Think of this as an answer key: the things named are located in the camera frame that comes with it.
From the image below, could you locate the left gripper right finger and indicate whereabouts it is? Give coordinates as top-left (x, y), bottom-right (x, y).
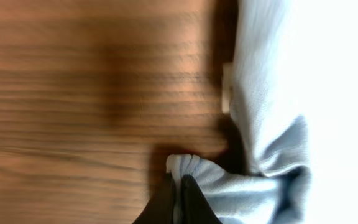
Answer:
top-left (181, 175), bottom-right (221, 224)

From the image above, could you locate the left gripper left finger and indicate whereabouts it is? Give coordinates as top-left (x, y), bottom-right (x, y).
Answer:
top-left (133, 174), bottom-right (176, 224)

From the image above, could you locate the light blue printed t-shirt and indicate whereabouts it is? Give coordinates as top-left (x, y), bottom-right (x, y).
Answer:
top-left (167, 0), bottom-right (358, 223)

